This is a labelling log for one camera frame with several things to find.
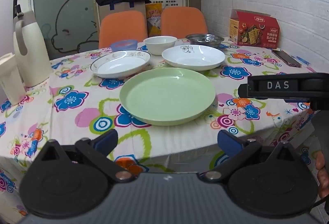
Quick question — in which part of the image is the green plate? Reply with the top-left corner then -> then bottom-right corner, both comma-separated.
119,68 -> 216,126

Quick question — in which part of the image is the yellow snack packet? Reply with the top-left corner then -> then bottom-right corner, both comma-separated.
145,3 -> 163,37

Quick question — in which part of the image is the floral tablecloth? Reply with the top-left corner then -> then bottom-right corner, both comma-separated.
0,37 -> 329,218

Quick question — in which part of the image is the white plate with grey print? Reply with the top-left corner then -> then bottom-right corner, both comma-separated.
161,45 -> 226,71

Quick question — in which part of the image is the brown paper bag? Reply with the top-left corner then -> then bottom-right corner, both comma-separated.
97,1 -> 147,33

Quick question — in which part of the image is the steel bowl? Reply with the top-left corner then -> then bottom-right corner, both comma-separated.
185,33 -> 225,49

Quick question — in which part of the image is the white plate with gold rim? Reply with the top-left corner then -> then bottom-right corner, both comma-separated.
90,50 -> 152,79

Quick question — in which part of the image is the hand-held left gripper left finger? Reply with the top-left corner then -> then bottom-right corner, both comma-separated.
38,129 -> 134,183

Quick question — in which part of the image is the beige plastic container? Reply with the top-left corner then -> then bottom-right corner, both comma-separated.
0,53 -> 26,106

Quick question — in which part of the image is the person's right hand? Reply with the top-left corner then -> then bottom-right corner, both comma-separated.
316,151 -> 329,199

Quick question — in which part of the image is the white thermos jug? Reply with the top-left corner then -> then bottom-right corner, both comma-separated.
13,10 -> 52,88

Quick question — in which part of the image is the white bowl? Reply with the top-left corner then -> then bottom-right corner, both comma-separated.
143,36 -> 177,56

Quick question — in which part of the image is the blue plastic bowl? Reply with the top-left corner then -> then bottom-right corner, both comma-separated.
110,39 -> 138,52

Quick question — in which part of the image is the glass panel with cat drawing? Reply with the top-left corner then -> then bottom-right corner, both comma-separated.
29,0 -> 100,60

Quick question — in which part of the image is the smartphone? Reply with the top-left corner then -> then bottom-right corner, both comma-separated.
271,49 -> 302,68

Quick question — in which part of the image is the orange chair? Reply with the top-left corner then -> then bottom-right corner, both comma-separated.
99,10 -> 148,49
160,7 -> 208,39

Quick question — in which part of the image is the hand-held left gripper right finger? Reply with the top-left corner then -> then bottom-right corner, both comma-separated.
203,129 -> 300,183

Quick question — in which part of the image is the red cracker box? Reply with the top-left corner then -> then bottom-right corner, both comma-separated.
229,9 -> 280,49

